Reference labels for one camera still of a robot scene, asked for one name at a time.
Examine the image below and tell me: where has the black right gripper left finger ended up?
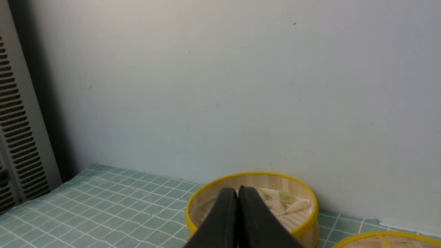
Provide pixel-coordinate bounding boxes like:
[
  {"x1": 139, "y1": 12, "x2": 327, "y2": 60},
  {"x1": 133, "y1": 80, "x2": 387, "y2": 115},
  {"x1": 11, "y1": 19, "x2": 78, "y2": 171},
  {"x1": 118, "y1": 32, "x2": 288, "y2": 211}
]
[{"x1": 185, "y1": 187, "x2": 238, "y2": 248}]

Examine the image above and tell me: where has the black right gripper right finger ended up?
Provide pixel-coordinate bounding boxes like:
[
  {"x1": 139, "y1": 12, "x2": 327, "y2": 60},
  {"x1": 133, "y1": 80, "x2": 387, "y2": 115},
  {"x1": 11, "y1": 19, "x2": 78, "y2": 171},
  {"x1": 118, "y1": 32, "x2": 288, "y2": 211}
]
[{"x1": 238, "y1": 186, "x2": 303, "y2": 248}]

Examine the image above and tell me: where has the beige steamer liner cloth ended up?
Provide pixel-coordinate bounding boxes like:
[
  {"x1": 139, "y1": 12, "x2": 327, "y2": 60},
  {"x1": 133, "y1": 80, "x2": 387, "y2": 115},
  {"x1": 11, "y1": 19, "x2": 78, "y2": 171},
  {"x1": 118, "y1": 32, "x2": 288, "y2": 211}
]
[{"x1": 189, "y1": 187, "x2": 312, "y2": 231}]

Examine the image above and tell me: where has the green dumpling steamer back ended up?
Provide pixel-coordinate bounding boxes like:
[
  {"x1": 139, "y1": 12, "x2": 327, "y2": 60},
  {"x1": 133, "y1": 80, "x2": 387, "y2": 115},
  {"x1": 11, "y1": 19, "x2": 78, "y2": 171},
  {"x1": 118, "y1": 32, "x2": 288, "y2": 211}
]
[{"x1": 278, "y1": 190, "x2": 296, "y2": 204}]

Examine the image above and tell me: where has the yellow rimmed bamboo steamer basket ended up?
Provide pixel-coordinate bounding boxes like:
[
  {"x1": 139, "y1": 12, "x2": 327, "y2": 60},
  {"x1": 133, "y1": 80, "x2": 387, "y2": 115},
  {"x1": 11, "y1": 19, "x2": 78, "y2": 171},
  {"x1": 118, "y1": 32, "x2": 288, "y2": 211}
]
[{"x1": 185, "y1": 172, "x2": 319, "y2": 248}]

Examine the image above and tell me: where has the white dumpling in steamer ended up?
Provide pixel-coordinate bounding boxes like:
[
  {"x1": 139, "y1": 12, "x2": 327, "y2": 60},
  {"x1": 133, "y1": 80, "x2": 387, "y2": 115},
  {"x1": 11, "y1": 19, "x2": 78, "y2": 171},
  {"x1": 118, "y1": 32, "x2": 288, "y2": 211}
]
[{"x1": 285, "y1": 199, "x2": 310, "y2": 214}]

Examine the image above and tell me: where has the green checkered tablecloth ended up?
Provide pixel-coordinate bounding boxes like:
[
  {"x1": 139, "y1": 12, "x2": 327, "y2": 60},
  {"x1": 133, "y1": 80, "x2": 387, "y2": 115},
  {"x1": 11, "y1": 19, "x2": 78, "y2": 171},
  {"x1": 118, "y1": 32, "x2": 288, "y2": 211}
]
[{"x1": 0, "y1": 163, "x2": 441, "y2": 248}]

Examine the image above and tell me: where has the yellow rimmed woven steamer lid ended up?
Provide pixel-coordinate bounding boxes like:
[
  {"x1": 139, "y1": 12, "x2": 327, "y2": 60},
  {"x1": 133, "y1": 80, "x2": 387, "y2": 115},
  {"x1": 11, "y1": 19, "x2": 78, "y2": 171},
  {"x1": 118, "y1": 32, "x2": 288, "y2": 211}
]
[{"x1": 332, "y1": 231, "x2": 441, "y2": 248}]

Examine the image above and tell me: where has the grey vented appliance panel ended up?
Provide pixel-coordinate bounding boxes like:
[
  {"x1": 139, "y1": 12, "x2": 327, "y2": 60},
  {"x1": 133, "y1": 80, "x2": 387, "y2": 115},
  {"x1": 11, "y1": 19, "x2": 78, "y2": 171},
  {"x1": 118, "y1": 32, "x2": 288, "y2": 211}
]
[{"x1": 0, "y1": 0, "x2": 62, "y2": 215}]

